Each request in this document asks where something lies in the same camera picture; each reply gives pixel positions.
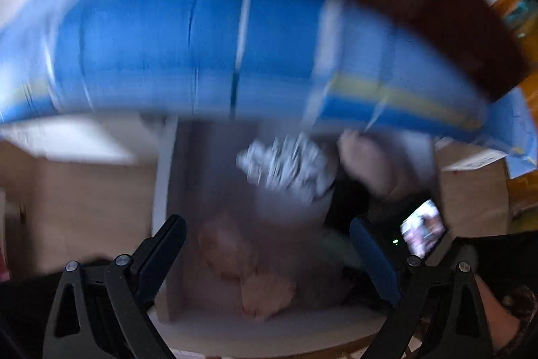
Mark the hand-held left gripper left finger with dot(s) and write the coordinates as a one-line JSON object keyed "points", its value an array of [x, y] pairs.
{"points": [[162, 258]]}

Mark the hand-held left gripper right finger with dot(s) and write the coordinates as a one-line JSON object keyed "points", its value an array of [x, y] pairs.
{"points": [[374, 258]]}

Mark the white drawer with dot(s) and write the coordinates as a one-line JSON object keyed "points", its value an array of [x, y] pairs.
{"points": [[185, 300]]}

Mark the black and white patterned sock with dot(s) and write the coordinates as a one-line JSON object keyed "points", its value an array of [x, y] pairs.
{"points": [[286, 165]]}

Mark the pale green sock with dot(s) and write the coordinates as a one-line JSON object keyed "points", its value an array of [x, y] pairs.
{"points": [[336, 249]]}

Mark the pale pink sock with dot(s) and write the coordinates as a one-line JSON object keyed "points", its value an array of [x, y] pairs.
{"points": [[227, 245]]}

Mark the person's right leg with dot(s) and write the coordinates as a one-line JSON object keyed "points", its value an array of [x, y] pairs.
{"points": [[504, 258]]}

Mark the white cabinet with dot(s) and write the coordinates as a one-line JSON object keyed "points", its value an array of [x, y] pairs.
{"points": [[63, 140]]}

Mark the blue plaid tablecloth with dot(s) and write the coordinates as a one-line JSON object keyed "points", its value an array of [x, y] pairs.
{"points": [[147, 47]]}

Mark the wooden door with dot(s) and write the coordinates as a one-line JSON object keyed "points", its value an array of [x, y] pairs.
{"points": [[515, 5]]}

